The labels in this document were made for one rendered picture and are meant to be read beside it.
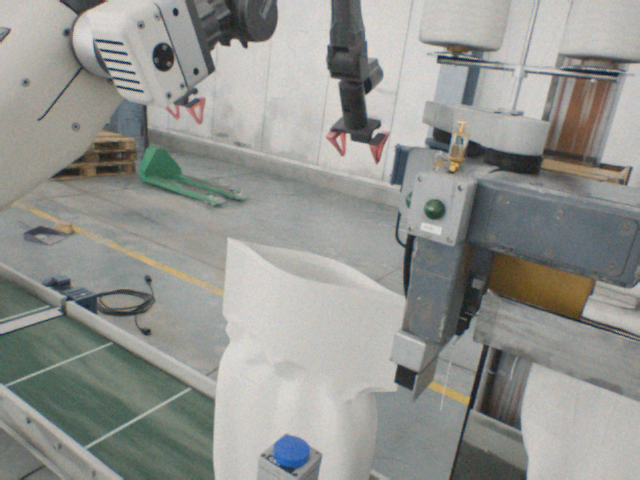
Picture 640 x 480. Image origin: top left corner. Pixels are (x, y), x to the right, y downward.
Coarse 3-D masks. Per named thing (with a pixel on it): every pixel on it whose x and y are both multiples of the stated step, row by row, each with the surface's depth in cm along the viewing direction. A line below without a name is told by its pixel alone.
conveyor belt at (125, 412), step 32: (64, 320) 205; (0, 352) 179; (32, 352) 182; (64, 352) 184; (96, 352) 187; (128, 352) 190; (32, 384) 165; (64, 384) 167; (96, 384) 169; (128, 384) 171; (160, 384) 174; (64, 416) 153; (96, 416) 155; (128, 416) 157; (160, 416) 158; (192, 416) 160; (96, 448) 143; (128, 448) 144; (160, 448) 146; (192, 448) 147
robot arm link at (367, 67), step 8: (360, 56) 106; (360, 64) 106; (368, 64) 109; (376, 64) 116; (360, 72) 107; (368, 72) 110; (376, 72) 116; (352, 80) 110; (360, 80) 109; (368, 80) 115; (376, 80) 116; (368, 88) 116
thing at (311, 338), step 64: (256, 256) 113; (320, 256) 117; (256, 320) 115; (320, 320) 104; (384, 320) 102; (256, 384) 114; (320, 384) 108; (384, 384) 106; (256, 448) 117; (320, 448) 109
